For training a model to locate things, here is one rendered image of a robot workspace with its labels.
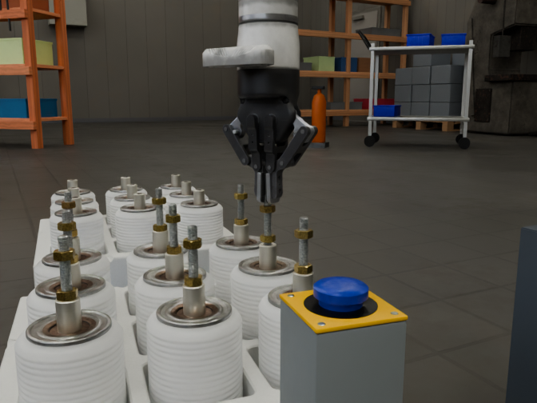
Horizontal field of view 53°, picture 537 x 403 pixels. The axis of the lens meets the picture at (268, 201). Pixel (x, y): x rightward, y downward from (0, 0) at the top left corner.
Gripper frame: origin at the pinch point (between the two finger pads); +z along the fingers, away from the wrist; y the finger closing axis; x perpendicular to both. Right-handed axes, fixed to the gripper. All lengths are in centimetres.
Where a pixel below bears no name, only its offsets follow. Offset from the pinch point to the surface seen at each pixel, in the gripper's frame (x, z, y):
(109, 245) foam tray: -12, 17, 46
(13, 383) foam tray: 27.8, 17.5, 12.2
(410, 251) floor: -102, 35, 17
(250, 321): 4.8, 15.9, -0.6
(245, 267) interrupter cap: 2.5, 10.1, 1.8
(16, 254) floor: -32, 35, 114
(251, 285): 4.8, 11.4, -0.8
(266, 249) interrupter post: 1.2, 7.8, -0.5
